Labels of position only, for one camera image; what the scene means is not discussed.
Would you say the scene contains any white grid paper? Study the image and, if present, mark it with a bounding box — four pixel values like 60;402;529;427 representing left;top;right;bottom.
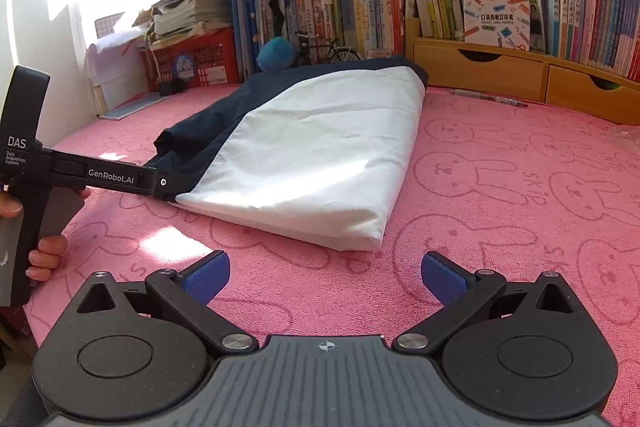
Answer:
87;14;153;55

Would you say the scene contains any light blue sheet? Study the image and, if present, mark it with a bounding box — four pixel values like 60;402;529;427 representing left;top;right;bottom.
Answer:
102;94;156;120

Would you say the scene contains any white box with colourful print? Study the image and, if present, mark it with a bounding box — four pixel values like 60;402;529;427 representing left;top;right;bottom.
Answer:
462;0;531;52

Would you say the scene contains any row of books under plush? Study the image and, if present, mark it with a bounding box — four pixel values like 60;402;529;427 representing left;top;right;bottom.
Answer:
277;0;416;60

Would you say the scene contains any clear pen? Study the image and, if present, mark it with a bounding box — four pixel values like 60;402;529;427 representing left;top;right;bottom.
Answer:
447;88;530;108

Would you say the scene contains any clear plastic bag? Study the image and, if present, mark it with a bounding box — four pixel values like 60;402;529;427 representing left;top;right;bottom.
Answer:
607;122;640;148

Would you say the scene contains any blue round plush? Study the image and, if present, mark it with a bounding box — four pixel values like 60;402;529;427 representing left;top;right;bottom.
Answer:
257;37;297;72

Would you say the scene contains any wooden drawer organizer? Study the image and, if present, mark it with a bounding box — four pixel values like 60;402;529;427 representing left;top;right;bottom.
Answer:
405;17;640;125

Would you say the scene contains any white printed board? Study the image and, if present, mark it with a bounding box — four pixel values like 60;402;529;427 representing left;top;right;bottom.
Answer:
85;47;151;115

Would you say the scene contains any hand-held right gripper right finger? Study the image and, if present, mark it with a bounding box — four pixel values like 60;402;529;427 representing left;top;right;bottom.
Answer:
391;251;576;353

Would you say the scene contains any person's left hand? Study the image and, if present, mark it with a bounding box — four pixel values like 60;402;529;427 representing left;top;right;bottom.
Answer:
0;193;69;282

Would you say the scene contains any navy and white jacket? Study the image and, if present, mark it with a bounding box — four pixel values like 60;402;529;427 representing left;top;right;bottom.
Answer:
145;55;430;252

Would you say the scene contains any stack of paper workbooks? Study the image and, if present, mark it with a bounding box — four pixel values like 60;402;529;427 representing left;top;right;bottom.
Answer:
147;0;233;50

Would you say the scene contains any pink rabbit print mat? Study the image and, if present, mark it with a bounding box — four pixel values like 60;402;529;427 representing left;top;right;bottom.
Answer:
20;79;640;427

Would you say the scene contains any miniature black bicycle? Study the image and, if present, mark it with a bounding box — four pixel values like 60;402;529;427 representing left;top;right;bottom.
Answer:
295;32;362;68

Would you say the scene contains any row of books on organizer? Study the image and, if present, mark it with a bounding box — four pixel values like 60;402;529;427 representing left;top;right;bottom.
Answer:
402;0;640;82

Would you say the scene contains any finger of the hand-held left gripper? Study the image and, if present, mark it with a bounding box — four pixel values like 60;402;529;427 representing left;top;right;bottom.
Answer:
145;169;193;204

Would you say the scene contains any row of tall blue books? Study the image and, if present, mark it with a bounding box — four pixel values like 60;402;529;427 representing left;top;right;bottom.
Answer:
230;0;281;80

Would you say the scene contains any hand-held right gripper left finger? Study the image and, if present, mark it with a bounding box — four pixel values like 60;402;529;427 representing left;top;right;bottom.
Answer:
75;251;259;352

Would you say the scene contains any red plastic crate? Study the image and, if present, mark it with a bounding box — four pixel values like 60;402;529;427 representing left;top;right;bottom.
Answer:
140;27;243;96

